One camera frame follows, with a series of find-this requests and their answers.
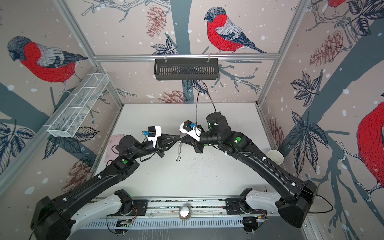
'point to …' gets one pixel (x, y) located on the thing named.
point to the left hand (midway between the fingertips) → (177, 139)
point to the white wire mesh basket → (70, 118)
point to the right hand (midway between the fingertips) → (180, 140)
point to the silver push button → (184, 211)
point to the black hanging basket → (186, 70)
